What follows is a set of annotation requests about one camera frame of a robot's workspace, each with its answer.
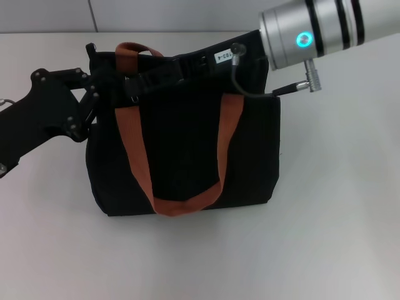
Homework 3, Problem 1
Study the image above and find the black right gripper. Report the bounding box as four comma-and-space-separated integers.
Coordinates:
124, 29, 267, 97

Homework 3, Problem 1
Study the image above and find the black bag with brown handles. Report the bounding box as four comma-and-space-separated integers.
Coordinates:
84, 42, 284, 218

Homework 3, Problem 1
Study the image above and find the right gripper cable with plug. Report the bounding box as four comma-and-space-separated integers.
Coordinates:
229, 41, 325, 100

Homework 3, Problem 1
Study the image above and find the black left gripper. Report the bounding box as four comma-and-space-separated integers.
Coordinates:
0, 67, 108, 179

